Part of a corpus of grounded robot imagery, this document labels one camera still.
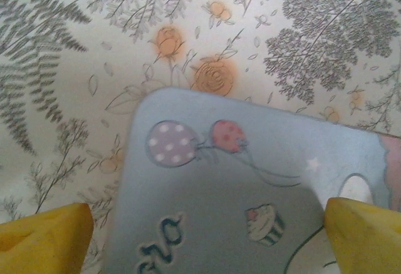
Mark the light blue cartoon tin box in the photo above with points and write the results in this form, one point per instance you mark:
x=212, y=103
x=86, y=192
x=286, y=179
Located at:
x=219, y=177

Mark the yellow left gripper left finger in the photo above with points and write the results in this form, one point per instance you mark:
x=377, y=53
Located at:
x=44, y=242

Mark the floral printed tablecloth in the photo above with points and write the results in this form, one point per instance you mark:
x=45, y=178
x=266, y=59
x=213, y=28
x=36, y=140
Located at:
x=94, y=35

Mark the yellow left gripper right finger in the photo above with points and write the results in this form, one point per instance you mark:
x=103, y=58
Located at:
x=369, y=242

